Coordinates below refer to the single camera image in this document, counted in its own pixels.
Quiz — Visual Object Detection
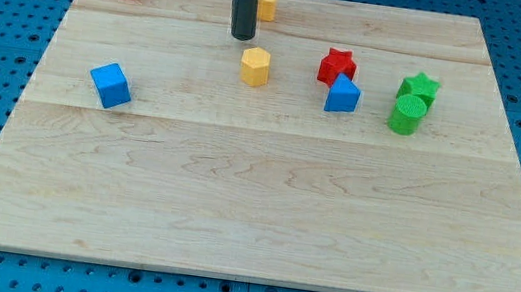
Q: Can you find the yellow hexagon block front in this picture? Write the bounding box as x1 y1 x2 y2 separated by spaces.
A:
240 47 271 87

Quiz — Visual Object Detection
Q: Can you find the yellow hexagon block rear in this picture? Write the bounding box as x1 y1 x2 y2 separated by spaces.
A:
257 0 278 22

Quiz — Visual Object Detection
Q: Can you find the yellow hexagon block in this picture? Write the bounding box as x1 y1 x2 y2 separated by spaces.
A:
240 47 271 87
257 0 278 22

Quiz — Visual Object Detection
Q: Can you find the green cylinder block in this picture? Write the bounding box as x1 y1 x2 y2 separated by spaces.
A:
387 94 428 136

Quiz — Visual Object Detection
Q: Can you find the red star block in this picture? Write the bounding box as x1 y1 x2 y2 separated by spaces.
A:
317 47 357 87

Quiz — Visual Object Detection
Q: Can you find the blue cube block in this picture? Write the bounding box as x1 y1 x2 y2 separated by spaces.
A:
90 63 131 109

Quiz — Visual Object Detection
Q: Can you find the green star block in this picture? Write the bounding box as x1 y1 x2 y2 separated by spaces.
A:
395 72 441 110

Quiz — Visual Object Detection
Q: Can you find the wooden board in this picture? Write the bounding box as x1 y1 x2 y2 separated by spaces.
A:
0 0 521 292

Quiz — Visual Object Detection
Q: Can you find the blue triangular prism block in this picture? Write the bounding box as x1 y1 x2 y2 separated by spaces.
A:
324 73 361 113

